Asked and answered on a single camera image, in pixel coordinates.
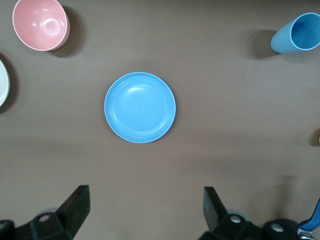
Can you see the blue plate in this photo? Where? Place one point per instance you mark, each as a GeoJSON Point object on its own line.
{"type": "Point", "coordinates": [140, 107]}

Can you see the pink bowl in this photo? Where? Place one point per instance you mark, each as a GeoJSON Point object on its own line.
{"type": "Point", "coordinates": [40, 25]}

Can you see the beige plate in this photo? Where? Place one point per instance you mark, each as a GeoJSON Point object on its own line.
{"type": "Point", "coordinates": [3, 85]}

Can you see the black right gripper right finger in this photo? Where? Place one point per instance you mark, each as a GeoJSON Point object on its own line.
{"type": "Point", "coordinates": [212, 210]}

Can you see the blue cup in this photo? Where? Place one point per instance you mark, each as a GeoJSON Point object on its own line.
{"type": "Point", "coordinates": [300, 32]}

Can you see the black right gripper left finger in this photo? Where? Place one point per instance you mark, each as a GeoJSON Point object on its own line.
{"type": "Point", "coordinates": [75, 207]}

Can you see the yellow lemon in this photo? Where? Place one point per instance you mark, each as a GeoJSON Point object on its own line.
{"type": "Point", "coordinates": [318, 138]}

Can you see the brown table cover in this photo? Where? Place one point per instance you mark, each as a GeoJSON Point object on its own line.
{"type": "Point", "coordinates": [225, 112]}

